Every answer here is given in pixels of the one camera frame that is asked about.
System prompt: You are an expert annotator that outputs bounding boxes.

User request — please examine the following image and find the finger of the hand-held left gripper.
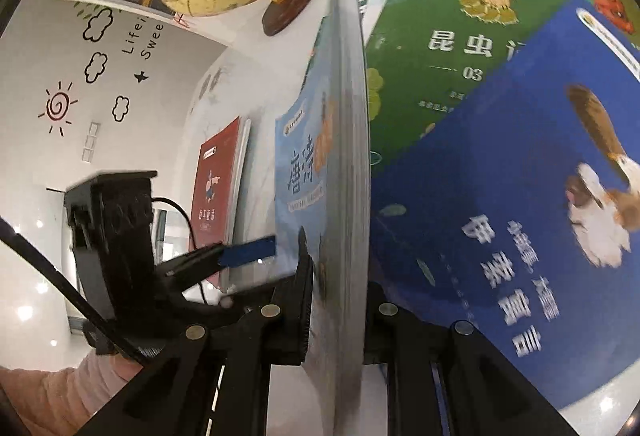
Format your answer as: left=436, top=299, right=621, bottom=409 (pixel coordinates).
left=167, top=273, right=241, bottom=317
left=156, top=236, right=279, bottom=284

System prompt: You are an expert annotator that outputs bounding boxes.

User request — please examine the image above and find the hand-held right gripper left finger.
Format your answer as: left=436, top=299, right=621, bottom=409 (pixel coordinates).
left=75, top=226, right=321, bottom=436

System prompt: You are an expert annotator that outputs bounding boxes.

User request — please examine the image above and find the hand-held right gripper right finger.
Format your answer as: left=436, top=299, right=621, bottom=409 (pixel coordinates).
left=362, top=280, right=583, bottom=436

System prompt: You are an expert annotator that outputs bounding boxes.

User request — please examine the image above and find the bright red book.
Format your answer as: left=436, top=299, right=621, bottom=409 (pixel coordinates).
left=191, top=117, right=242, bottom=289

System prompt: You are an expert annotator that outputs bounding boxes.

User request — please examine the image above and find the light blue poetry book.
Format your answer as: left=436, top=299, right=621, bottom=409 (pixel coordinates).
left=274, top=0, right=373, bottom=436

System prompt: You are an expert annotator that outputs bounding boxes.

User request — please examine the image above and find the dark blue book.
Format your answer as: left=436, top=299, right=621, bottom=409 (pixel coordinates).
left=369, top=0, right=640, bottom=417

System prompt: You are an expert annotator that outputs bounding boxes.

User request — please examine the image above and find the green insect book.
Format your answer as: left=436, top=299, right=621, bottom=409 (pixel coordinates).
left=362, top=0, right=596, bottom=179

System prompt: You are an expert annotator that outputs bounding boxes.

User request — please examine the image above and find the person's left forearm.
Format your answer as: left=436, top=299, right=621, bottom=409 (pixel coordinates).
left=0, top=348, right=148, bottom=436

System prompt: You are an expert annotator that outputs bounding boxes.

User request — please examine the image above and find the black cable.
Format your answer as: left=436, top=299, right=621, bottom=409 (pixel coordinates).
left=0, top=216, right=151, bottom=363
left=150, top=197, right=213, bottom=307

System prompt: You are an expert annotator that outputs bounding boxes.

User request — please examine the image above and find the white wall socket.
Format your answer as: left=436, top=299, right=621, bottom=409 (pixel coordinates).
left=81, top=120, right=102, bottom=163

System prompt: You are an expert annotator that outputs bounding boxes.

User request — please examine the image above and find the black cloud wall sticker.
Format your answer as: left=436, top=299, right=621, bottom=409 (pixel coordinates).
left=110, top=94, right=133, bottom=123
left=81, top=8, right=117, bottom=42
left=83, top=52, right=109, bottom=85

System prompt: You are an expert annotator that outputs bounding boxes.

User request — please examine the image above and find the red sun wall sticker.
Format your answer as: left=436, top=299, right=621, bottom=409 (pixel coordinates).
left=37, top=80, right=79, bottom=137

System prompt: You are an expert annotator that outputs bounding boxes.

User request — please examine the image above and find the black lettering wall sticker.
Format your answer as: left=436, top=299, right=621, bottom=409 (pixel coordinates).
left=121, top=8, right=167, bottom=62

